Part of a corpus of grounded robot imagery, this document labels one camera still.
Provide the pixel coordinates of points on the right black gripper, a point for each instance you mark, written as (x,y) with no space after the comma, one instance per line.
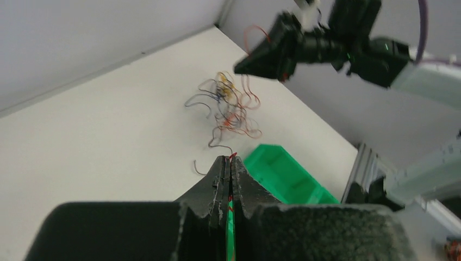
(289,45)

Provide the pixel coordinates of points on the aluminium frame rail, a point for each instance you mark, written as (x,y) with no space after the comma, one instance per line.
(367,173)

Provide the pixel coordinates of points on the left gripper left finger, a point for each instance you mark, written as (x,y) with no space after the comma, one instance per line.
(192,227)

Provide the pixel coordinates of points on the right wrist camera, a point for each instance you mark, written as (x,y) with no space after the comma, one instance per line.
(305,12)

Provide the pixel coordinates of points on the green six-compartment tray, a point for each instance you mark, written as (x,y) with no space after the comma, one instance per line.
(281,175)

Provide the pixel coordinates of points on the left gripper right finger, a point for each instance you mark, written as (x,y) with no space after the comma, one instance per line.
(267,229)

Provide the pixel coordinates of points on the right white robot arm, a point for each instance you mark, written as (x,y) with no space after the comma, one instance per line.
(382,61)

